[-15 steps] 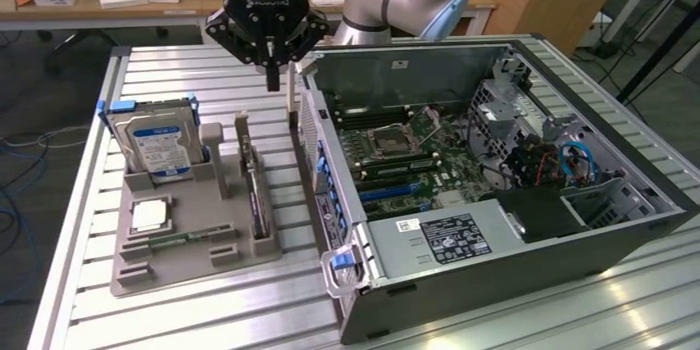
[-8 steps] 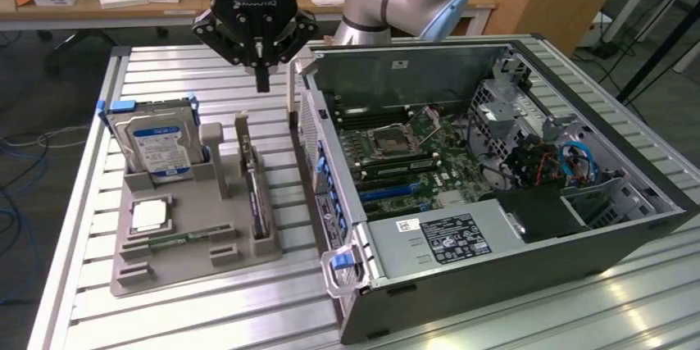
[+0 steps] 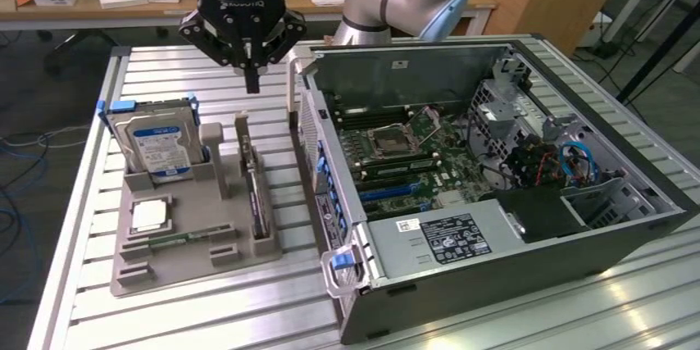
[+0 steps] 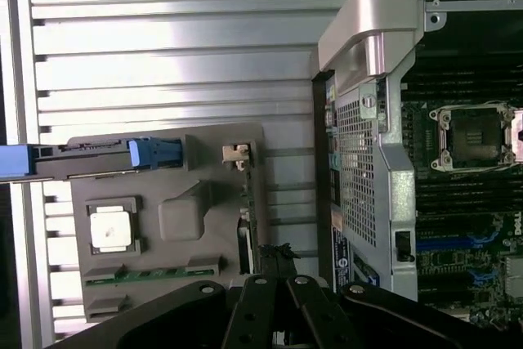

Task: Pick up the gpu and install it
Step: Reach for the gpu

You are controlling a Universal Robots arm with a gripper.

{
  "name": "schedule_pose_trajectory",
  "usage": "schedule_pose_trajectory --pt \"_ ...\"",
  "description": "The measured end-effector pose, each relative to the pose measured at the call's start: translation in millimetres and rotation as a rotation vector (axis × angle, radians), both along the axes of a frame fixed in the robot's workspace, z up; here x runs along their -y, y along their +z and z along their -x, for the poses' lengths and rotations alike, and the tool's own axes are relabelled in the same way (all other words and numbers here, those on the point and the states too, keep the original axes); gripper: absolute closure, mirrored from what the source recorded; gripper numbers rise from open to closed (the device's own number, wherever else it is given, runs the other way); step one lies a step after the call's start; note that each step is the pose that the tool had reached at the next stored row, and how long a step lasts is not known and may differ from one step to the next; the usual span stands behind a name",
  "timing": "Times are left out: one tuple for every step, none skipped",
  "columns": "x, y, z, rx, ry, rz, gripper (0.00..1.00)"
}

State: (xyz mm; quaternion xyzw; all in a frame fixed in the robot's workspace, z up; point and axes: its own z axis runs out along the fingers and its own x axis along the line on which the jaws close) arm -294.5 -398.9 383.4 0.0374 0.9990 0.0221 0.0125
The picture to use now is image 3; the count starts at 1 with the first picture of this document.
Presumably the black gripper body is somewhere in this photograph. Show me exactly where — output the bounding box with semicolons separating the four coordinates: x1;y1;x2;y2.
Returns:
193;0;286;65

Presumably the black graphics card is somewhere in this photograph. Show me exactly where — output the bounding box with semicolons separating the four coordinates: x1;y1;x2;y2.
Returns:
233;110;273;241

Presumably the wooden desk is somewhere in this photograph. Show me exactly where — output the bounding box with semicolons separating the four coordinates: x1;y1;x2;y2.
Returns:
0;0;500;46

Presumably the black chair base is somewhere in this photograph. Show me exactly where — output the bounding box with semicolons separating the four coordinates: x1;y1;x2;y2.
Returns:
37;30;118;76

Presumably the hard disk blue carrier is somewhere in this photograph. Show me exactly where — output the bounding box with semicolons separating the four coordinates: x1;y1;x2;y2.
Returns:
96;91;212;185

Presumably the CPU socket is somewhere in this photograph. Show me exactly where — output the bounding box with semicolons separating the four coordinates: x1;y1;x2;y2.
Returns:
366;124;420;158

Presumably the metal socket cover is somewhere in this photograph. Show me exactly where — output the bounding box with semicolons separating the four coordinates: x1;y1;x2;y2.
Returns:
404;104;448;148

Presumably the blue expansion slot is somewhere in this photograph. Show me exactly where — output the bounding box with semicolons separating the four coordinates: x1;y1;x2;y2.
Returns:
357;184;425;203

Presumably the grey metal drive cage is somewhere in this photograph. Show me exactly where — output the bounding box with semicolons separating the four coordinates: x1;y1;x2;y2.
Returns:
466;54;553;170

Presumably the silver CPU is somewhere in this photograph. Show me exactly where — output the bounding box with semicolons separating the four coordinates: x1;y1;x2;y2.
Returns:
130;201;168;231

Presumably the green motherboard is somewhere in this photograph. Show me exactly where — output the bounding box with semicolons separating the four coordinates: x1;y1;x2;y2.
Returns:
325;95;513;222

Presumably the green RAM stick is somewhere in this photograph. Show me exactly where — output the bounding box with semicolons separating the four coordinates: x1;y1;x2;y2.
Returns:
146;230;230;247

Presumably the silver chipset heat sink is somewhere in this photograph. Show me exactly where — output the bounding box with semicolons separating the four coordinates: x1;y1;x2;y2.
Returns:
436;191;466;208

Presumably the grey parts rack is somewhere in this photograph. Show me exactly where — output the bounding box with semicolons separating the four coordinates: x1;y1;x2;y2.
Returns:
108;121;285;298

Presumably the grey power supply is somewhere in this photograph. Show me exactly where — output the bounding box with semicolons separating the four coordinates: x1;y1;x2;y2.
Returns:
364;198;526;285

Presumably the black plastic shroud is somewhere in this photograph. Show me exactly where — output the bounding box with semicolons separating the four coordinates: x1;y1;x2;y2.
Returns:
494;188;592;244

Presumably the black tripod leg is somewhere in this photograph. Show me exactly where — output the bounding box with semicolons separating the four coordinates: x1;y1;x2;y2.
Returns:
614;0;700;105

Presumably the grey disk bay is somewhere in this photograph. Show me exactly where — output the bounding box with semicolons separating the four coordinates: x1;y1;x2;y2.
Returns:
560;175;660;230

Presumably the open black PC case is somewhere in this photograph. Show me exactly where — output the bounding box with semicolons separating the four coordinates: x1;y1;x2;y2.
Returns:
284;34;700;345

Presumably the white floor cable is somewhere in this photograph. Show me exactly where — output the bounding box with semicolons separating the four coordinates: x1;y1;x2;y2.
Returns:
0;124;92;148

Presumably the blue floor cable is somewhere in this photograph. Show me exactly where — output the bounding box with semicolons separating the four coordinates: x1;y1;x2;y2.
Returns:
0;136;48;306

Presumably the red black twisted wire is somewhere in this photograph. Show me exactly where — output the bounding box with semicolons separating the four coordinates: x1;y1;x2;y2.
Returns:
536;148;554;187

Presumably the blue wire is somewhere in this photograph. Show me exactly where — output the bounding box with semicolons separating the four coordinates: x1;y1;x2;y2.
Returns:
560;140;602;187

